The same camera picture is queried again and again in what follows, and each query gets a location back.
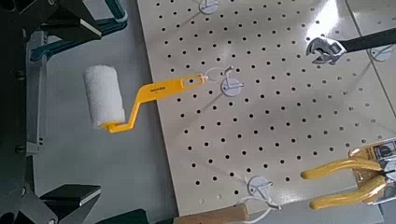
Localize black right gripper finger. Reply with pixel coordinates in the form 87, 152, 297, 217
39, 0, 103, 42
39, 184, 102, 224

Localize white pegboard hook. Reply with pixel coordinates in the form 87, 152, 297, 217
198, 0, 220, 16
369, 45, 395, 63
244, 175, 283, 213
204, 64, 246, 98

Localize packaged yellow handled pliers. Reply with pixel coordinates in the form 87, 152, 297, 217
300, 138, 396, 211

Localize wooden handled green trowel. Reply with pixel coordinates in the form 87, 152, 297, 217
102, 195, 283, 224

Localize black handled adjustable wrench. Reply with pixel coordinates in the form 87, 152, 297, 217
305, 27, 396, 65

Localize white perforated pegboard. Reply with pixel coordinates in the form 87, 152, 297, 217
136, 0, 396, 217

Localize yellow handled paint roller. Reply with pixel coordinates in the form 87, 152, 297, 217
82, 63, 207, 134

